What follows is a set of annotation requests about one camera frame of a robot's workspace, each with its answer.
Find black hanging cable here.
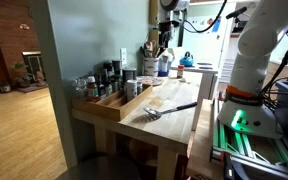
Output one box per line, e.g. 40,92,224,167
183,0,228,34

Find wooden spoon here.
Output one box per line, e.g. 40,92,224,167
145,41,154,58

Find silver slotted spoon black handle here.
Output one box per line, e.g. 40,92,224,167
142,101,198,120

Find potted green plant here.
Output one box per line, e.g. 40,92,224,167
11,61,34,89

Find black cable bundle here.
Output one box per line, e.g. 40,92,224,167
260,31,288,111

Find small floor pot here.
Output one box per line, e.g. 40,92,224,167
0,81,12,94

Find large dark jar white lid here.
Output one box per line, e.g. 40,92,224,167
121,67,138,84

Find small dark spice bottle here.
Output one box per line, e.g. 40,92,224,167
98,83,107,100
104,79,114,98

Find aluminium frame rail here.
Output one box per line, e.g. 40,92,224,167
210,98,288,180

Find white utensil holder red chilies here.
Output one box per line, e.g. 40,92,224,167
142,57,160,78

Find clear glass jar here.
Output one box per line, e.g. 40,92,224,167
73,77,88,99

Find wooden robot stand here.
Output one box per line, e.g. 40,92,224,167
185,98,226,180

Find colourful painted plate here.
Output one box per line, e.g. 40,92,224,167
137,75,165,87

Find round dark stool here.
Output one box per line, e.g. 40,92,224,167
55,154,142,180

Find white refrigerator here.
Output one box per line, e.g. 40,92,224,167
182,1,238,81

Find dark tall spice bottle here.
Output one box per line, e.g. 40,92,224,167
102,61,114,80

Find wooden kitchen table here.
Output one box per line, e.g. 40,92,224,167
71,69,205,180

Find wooden spice tray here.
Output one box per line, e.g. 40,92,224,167
71,84,154,122

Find white wall outlet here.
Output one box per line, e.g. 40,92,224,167
119,47,128,66

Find white-lid spice jar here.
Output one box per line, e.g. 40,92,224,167
126,79,139,103

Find fireplace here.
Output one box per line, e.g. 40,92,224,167
21,50,45,83

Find red-lid spice jar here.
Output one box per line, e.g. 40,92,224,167
177,64,185,79

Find wooden hanging cutting board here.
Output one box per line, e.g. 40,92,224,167
148,0,160,26

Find blue and white cup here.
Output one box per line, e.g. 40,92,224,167
157,69,170,78

